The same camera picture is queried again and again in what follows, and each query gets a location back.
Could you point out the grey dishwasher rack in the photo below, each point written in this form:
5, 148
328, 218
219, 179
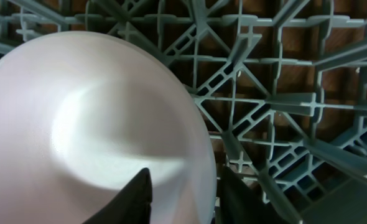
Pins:
280, 85

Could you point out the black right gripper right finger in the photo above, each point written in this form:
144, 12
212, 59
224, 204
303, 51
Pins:
240, 205

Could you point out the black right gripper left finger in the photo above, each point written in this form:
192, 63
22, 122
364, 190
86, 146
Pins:
131, 205

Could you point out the pink bowl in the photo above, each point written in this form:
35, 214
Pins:
81, 113

